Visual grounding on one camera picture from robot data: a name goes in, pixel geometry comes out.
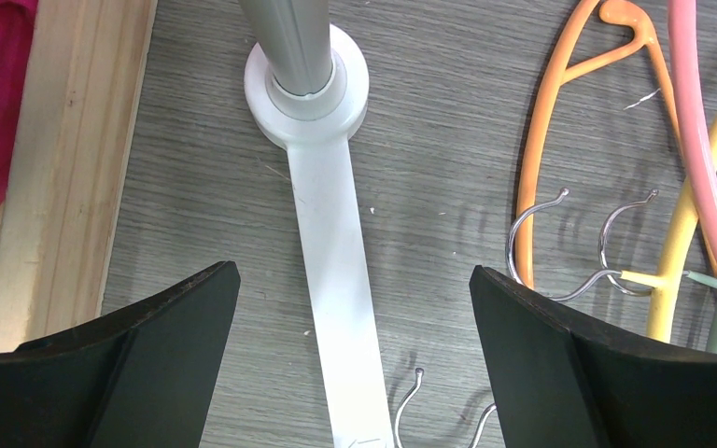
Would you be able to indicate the white garment rack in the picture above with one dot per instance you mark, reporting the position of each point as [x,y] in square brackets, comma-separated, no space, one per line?
[306,83]

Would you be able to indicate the thin pink wire hanger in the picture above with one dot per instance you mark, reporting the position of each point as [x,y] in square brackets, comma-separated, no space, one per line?
[693,129]

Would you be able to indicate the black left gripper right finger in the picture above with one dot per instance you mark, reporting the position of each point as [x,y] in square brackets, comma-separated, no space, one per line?
[562,378]

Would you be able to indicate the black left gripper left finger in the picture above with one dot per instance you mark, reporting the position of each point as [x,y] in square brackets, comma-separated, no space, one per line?
[142,376]

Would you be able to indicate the yellow plastic hanger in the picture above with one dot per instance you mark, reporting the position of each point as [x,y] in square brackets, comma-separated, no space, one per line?
[519,260]

